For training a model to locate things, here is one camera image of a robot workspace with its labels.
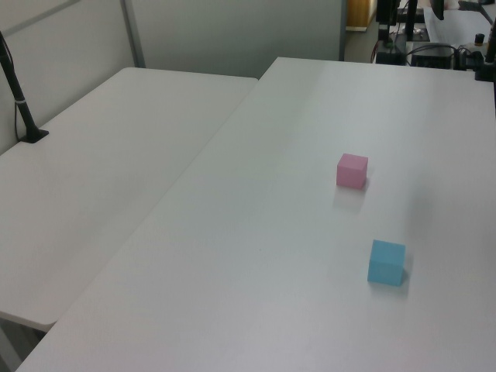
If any blue cube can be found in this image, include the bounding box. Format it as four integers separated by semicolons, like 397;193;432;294
366;239;407;288

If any pink cube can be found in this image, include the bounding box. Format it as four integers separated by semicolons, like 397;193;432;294
335;153;369;190

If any white side table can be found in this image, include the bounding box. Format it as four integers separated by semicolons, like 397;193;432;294
0;67;260;326

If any wooden cabinet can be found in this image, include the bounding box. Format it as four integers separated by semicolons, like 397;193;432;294
346;0;379;33

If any black equipment stand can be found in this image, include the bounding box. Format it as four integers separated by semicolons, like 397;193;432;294
373;0;406;65

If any black electronics box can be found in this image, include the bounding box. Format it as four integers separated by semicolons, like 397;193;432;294
409;43;457;71

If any black vertical pole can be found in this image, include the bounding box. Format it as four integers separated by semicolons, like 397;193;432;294
404;0;419;43

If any white sheet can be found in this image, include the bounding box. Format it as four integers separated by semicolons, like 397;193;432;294
423;0;496;44

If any grey metal post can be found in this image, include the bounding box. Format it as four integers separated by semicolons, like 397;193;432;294
338;0;349;62

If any grey partition frame post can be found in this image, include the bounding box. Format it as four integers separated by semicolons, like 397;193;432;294
119;0;146;69

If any thin black stand cable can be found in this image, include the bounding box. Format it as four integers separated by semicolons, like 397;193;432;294
13;101;25;141

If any black camera stand pole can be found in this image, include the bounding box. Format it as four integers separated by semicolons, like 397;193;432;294
0;30;50;145

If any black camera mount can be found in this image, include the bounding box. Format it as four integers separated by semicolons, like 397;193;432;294
473;22;496;83

